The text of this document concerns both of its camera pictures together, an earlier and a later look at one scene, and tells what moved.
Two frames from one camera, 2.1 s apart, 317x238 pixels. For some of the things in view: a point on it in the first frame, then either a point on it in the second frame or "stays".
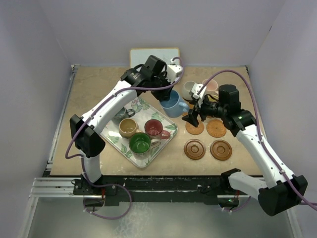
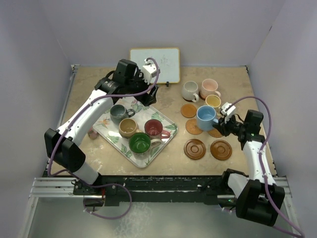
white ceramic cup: (186, 88) stays
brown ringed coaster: (220, 149) stays
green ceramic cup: (140, 145) stays
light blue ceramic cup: (173, 108) → (205, 117)
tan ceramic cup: (128, 126) stays
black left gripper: (165, 95) → (147, 98)
